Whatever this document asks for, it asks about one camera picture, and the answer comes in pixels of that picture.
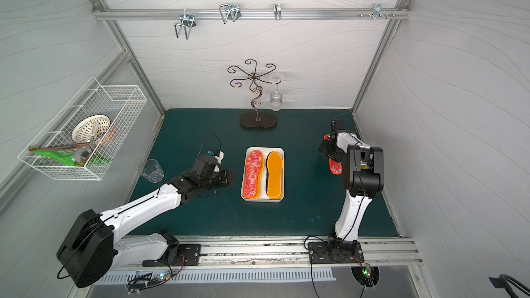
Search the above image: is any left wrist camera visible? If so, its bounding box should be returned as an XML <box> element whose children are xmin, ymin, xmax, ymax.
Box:
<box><xmin>208</xmin><ymin>149</ymin><xmax>224</xmax><ymax>164</ymax></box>

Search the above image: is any red insole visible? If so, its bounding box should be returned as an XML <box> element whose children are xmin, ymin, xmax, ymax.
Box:
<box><xmin>328</xmin><ymin>158</ymin><xmax>342</xmax><ymax>175</ymax></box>
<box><xmin>243</xmin><ymin>150</ymin><xmax>265</xmax><ymax>199</ymax></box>

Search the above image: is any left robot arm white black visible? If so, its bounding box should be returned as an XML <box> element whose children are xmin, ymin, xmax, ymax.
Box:
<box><xmin>57</xmin><ymin>150</ymin><xmax>235</xmax><ymax>288</ymax></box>

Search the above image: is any white plastic strainer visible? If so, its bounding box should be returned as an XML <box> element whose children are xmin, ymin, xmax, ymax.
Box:
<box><xmin>71</xmin><ymin>115</ymin><xmax>111</xmax><ymax>144</ymax></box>

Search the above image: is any white storage box tray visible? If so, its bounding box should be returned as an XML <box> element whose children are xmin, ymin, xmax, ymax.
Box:
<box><xmin>240</xmin><ymin>147</ymin><xmax>285</xmax><ymax>203</ymax></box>

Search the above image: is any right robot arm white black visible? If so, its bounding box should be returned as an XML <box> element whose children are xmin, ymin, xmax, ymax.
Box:
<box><xmin>319</xmin><ymin>120</ymin><xmax>385</xmax><ymax>242</ymax></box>

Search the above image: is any hanging wine glass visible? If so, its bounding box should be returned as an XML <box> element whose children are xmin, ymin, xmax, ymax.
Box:
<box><xmin>270</xmin><ymin>75</ymin><xmax>283</xmax><ymax>112</ymax></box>

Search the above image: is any black object bottom right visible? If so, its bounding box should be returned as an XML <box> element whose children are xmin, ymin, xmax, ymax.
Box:
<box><xmin>489</xmin><ymin>274</ymin><xmax>530</xmax><ymax>298</ymax></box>

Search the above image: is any clear plastic cup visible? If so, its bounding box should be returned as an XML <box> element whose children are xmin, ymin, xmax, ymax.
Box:
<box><xmin>141</xmin><ymin>159</ymin><xmax>164</xmax><ymax>183</ymax></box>

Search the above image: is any green plastic item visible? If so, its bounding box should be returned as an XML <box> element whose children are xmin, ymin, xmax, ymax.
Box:
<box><xmin>30</xmin><ymin>147</ymin><xmax>112</xmax><ymax>166</ymax></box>

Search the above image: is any aluminium top rail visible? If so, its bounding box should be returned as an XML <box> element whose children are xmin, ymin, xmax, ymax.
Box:
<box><xmin>93</xmin><ymin>6</ymin><xmax>412</xmax><ymax>22</ymax></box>

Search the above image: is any brown metal glass rack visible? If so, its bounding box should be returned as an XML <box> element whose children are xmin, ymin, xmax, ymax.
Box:
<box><xmin>227</xmin><ymin>59</ymin><xmax>277</xmax><ymax>130</ymax></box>

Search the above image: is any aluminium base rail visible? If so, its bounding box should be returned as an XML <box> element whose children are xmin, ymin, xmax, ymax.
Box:
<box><xmin>81</xmin><ymin>236</ymin><xmax>424</xmax><ymax>273</ymax></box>

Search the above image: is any black cable bundle left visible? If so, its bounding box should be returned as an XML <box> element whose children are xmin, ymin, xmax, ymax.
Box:
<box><xmin>125</xmin><ymin>270</ymin><xmax>183</xmax><ymax>295</ymax></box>

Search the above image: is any white wire basket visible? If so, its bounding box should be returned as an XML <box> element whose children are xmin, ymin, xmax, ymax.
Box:
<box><xmin>17</xmin><ymin>77</ymin><xmax>147</xmax><ymax>181</ymax></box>

